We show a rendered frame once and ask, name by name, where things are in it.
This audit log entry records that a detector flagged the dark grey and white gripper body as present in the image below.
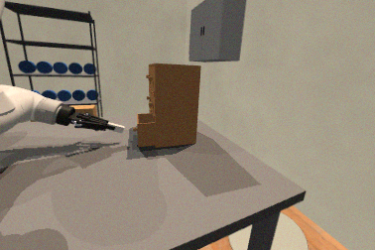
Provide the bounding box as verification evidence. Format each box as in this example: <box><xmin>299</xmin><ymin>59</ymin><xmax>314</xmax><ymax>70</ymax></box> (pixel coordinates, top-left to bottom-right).
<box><xmin>56</xmin><ymin>105</ymin><xmax>86</xmax><ymax>126</ymax></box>

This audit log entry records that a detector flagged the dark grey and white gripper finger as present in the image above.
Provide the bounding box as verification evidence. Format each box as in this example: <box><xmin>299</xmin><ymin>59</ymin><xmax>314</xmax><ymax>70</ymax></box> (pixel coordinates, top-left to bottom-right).
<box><xmin>71</xmin><ymin>114</ymin><xmax>124</xmax><ymax>133</ymax></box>
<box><xmin>79</xmin><ymin>112</ymin><xmax>109</xmax><ymax>123</ymax></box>

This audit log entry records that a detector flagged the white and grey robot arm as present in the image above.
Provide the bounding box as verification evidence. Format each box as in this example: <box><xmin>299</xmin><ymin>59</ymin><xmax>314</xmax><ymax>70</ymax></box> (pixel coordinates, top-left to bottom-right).
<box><xmin>0</xmin><ymin>85</ymin><xmax>63</xmax><ymax>135</ymax></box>

